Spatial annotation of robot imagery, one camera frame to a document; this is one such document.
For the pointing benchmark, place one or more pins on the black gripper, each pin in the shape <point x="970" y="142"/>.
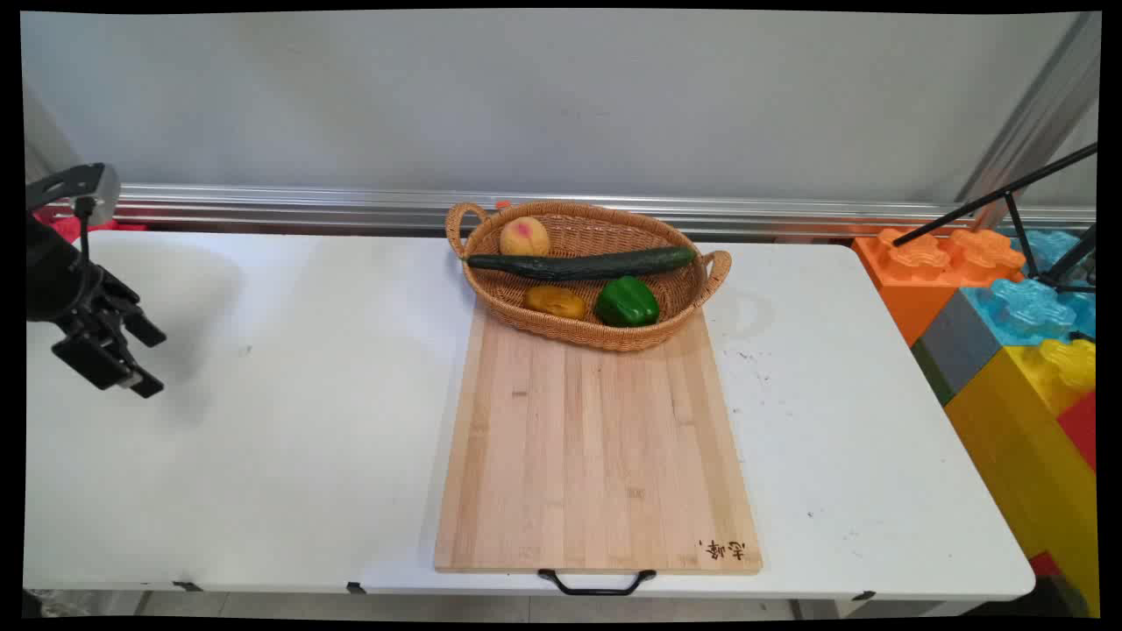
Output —
<point x="54" y="280"/>

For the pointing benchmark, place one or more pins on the long green cucumber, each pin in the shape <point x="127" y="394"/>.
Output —
<point x="587" y="264"/>

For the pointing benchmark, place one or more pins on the red foam block pile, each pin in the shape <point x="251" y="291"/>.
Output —
<point x="66" y="226"/>

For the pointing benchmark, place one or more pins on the yellow pink peach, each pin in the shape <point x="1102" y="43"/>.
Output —
<point x="524" y="237"/>

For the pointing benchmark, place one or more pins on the yellow potato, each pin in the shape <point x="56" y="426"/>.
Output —
<point x="554" y="301"/>

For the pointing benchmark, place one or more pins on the woven wicker basket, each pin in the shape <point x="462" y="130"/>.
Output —
<point x="587" y="329"/>

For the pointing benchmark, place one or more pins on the wooden cutting board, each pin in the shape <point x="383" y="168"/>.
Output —
<point x="596" y="447"/>

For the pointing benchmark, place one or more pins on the green bell pepper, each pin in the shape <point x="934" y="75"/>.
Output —
<point x="627" y="302"/>

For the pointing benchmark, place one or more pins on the orange foam block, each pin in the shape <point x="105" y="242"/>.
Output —
<point x="916" y="276"/>

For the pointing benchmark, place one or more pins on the grey foam block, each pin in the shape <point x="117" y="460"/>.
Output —
<point x="955" y="346"/>

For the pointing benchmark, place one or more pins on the light blue foam block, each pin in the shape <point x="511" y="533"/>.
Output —
<point x="1030" y="311"/>

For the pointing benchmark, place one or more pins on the black tripod stand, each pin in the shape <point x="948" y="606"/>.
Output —
<point x="1017" y="188"/>

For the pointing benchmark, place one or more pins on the horizontal aluminium rail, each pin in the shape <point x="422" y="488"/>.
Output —
<point x="351" y="209"/>

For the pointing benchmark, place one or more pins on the slanted aluminium post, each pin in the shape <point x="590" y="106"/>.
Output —
<point x="1034" y="114"/>

